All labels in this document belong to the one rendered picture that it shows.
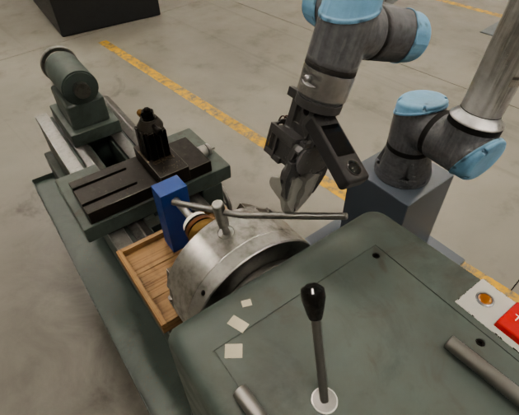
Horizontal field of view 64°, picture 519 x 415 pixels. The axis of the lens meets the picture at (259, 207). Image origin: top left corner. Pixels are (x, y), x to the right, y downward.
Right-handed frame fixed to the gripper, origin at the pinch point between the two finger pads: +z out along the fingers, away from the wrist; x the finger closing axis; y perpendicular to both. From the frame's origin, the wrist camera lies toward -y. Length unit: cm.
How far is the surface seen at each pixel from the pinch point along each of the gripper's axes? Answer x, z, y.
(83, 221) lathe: 14, 48, 65
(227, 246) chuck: 5.8, 12.2, 7.3
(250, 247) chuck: 2.9, 10.8, 4.2
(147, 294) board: 9, 48, 30
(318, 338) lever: 12.1, 2.1, -20.7
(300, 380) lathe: 12.1, 11.1, -21.1
